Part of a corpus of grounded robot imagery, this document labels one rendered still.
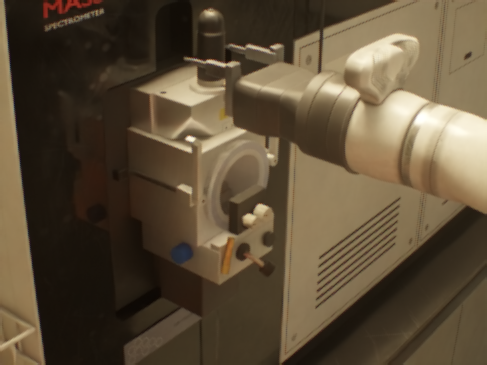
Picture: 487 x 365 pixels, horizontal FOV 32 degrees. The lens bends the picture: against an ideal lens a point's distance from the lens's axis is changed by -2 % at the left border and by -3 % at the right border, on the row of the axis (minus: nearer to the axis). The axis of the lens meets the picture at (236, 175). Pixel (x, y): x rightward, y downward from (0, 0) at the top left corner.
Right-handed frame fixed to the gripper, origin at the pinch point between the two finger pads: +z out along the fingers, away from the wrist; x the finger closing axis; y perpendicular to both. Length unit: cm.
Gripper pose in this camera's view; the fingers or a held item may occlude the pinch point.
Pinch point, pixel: (203, 51)
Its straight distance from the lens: 79.7
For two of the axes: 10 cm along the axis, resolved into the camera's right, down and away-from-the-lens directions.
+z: -7.8, -3.0, 5.6
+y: -0.1, 8.9, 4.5
